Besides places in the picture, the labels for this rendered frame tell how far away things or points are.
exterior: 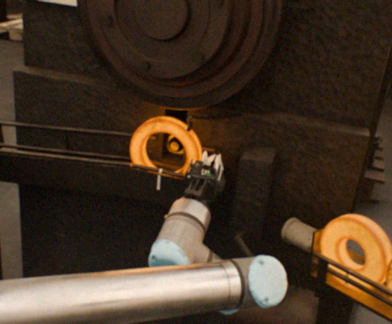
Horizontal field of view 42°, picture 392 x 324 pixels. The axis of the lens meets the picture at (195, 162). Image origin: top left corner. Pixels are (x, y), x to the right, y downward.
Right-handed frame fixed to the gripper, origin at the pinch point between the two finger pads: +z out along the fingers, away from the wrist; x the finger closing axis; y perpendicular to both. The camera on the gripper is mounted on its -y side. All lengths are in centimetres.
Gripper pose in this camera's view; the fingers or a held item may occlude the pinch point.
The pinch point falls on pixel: (214, 160)
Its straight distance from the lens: 127.8
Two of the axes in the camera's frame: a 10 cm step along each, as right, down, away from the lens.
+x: -9.6, -2.0, 2.1
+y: 0.2, -7.4, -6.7
